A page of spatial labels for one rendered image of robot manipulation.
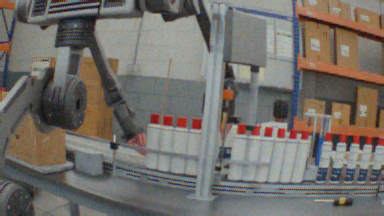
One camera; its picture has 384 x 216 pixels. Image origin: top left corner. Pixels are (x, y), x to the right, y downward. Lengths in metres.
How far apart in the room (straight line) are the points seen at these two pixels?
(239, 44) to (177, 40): 4.72
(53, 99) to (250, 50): 0.76
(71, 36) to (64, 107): 0.19
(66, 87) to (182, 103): 5.12
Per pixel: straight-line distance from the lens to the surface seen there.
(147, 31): 6.50
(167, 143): 1.89
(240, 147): 1.82
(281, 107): 2.37
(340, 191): 1.78
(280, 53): 6.08
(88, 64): 5.17
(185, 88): 6.34
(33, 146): 1.73
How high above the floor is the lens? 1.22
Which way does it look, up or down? 3 degrees down
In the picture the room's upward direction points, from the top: 5 degrees clockwise
